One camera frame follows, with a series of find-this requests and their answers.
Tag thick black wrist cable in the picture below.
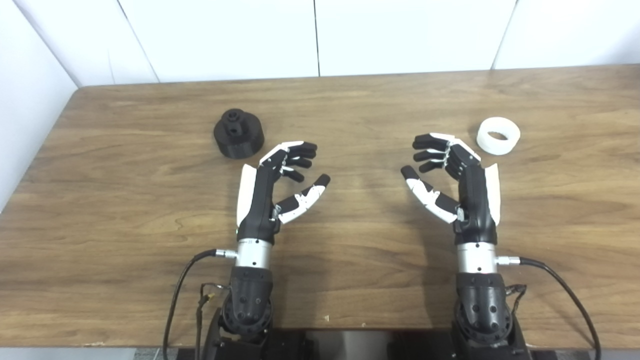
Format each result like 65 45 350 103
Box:
496 255 601 360
163 249 238 360

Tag thin left arm wires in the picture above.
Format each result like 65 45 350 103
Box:
195 283 232 360

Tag thick black left wrist cable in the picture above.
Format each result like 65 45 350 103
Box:
163 249 238 360

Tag white plastic ring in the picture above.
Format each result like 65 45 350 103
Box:
476 117 521 155

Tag thin arm wires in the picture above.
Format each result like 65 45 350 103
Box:
504 284 529 321
195 283 232 360

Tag thick black right wrist cable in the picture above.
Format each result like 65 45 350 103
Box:
496 255 601 360

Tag thin right arm wires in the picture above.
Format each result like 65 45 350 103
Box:
504 284 529 321

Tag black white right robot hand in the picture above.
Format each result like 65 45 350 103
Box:
400 133 501 246

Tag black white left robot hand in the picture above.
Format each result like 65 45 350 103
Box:
236 141 331 246

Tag round black stepped part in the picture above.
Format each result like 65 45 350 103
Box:
213 108 265 160

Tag black robot torso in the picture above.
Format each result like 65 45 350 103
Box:
270 328 457 360

